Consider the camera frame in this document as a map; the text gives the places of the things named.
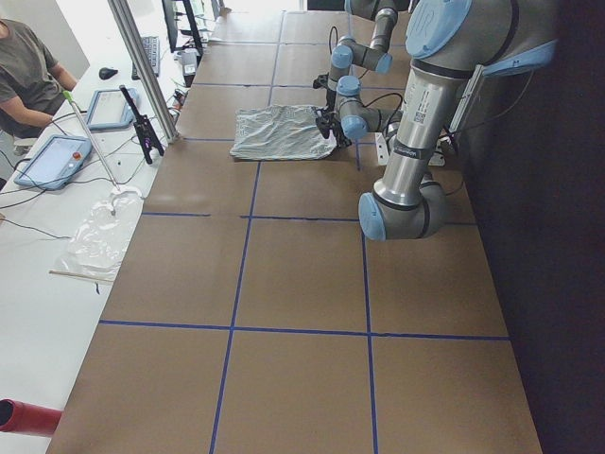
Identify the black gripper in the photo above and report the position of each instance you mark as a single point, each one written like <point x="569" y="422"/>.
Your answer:
<point x="338" y="130"/>
<point x="330" y="96"/>

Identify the navy white striped polo shirt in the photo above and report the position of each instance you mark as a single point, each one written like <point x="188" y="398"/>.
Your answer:
<point x="280" y="133"/>

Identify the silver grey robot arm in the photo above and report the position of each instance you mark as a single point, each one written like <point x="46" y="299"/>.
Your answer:
<point x="373" y="57"/>
<point x="446" y="41"/>

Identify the black keyboard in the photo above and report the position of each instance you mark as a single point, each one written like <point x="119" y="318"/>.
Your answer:
<point x="151" y="46"/>

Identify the far blue teach pendant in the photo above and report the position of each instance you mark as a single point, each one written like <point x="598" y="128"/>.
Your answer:
<point x="109" y="111"/>

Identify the blue teach pendant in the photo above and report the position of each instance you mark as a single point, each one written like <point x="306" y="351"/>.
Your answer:
<point x="109" y="111"/>
<point x="55" y="163"/>

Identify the black computer mouse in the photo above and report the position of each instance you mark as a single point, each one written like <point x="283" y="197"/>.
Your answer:
<point x="105" y="73"/>

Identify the metal rod with green tip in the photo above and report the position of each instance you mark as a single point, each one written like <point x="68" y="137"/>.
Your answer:
<point x="115" y="186"/>

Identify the clear plastic bag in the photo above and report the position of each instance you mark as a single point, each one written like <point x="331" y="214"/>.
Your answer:
<point x="99" y="244"/>

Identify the near blue teach pendant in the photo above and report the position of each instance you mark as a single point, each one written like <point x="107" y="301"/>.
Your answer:
<point x="55" y="163"/>

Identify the person in grey shirt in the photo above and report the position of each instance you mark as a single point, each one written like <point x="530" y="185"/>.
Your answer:
<point x="32" y="82"/>

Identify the red cylinder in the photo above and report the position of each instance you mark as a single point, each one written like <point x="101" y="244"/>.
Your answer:
<point x="28" y="419"/>

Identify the aluminium frame post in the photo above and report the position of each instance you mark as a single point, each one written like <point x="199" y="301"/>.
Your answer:
<point x="132" y="40"/>

